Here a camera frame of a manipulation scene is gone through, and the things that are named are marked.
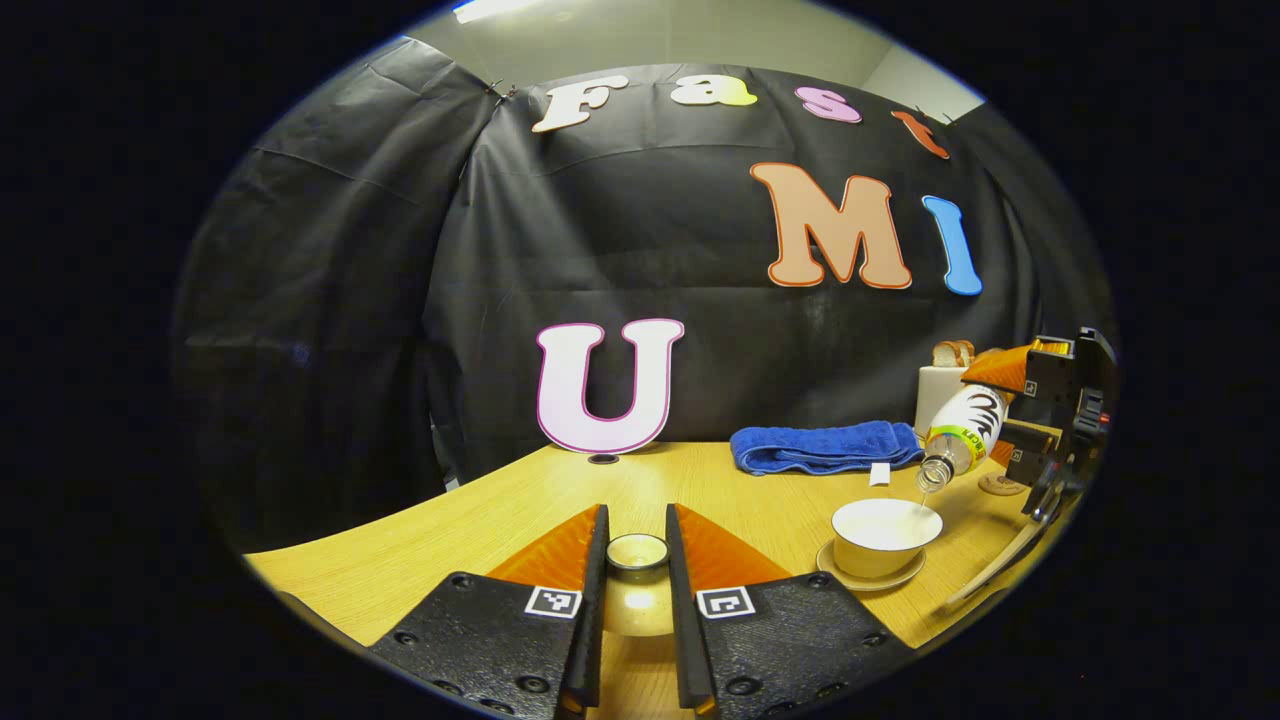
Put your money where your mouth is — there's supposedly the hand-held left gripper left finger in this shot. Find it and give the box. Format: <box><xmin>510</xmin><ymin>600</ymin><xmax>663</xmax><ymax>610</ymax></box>
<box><xmin>368</xmin><ymin>503</ymin><xmax>611</xmax><ymax>720</ymax></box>

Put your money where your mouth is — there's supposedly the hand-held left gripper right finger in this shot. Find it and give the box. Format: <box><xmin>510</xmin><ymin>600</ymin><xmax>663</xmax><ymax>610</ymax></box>
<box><xmin>665</xmin><ymin>503</ymin><xmax>916</xmax><ymax>720</ymax></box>

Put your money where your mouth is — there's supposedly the white teacup lid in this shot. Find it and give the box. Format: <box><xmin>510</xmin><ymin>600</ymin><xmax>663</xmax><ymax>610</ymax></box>
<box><xmin>600</xmin><ymin>533</ymin><xmax>676</xmax><ymax>638</ymax></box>

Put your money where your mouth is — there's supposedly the clear labelled water bottle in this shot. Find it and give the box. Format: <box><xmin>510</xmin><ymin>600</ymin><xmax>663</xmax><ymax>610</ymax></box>
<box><xmin>917</xmin><ymin>384</ymin><xmax>1007</xmax><ymax>493</ymax></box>

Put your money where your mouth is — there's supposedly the white teacup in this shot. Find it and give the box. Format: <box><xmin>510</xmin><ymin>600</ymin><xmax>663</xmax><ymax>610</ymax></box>
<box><xmin>831</xmin><ymin>498</ymin><xmax>944</xmax><ymax>579</ymax></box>

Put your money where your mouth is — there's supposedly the white toaster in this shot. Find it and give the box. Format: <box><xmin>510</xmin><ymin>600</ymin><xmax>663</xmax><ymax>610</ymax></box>
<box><xmin>915</xmin><ymin>365</ymin><xmax>971</xmax><ymax>439</ymax></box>

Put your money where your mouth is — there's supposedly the white saucer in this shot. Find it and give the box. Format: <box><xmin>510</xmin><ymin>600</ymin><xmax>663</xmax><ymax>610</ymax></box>
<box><xmin>816</xmin><ymin>540</ymin><xmax>927</xmax><ymax>592</ymax></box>

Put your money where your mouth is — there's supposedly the blue towel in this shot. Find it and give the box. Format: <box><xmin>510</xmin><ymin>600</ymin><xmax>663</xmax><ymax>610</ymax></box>
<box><xmin>730</xmin><ymin>420</ymin><xmax>926</xmax><ymax>487</ymax></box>

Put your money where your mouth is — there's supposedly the black backdrop cloth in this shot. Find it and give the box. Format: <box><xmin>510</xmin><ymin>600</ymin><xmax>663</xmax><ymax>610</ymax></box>
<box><xmin>170</xmin><ymin>35</ymin><xmax>1116</xmax><ymax>551</ymax></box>

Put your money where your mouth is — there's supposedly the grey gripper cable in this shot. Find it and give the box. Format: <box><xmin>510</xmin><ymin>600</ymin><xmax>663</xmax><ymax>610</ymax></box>
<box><xmin>945</xmin><ymin>520</ymin><xmax>1046</xmax><ymax>609</ymax></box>

